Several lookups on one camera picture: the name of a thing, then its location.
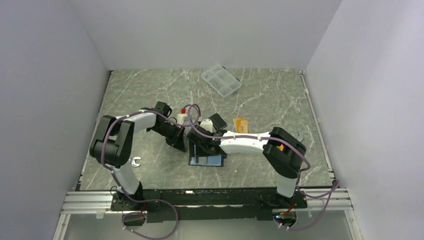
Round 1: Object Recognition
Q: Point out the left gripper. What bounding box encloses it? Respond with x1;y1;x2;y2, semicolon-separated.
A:
150;121;186;153

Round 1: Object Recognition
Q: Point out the blue leather card holder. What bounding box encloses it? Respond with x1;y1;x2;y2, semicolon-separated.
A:
188;147;226;167

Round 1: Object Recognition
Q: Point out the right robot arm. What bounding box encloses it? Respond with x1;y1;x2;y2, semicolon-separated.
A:
187;126;307;208

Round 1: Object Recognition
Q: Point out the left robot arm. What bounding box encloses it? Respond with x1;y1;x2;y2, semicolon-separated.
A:
89;101;187;210

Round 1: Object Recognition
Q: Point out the black card stack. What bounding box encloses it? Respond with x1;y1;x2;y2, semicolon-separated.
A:
209;113;228;130

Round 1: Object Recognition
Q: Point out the orange card stack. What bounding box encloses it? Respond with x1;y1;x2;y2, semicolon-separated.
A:
233;117;249;134

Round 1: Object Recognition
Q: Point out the silver wrench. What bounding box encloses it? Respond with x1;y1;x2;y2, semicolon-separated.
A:
129;157;142;168

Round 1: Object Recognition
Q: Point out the clear plastic organizer box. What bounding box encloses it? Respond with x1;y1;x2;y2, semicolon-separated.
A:
201;65;242;98

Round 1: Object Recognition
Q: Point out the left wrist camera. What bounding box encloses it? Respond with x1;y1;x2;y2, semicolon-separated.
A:
176;105;193;128

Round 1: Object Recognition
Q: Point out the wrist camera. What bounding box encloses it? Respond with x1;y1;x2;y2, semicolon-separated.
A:
200;118;214;133
176;105;193;128

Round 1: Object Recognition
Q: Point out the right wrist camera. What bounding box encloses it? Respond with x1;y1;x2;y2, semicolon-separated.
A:
200;118;214;133

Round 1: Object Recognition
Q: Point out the black base frame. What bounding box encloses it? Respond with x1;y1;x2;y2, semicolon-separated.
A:
110;187;308;223

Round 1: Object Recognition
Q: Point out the aluminium rail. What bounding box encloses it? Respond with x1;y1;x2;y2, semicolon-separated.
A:
61;188;354;214

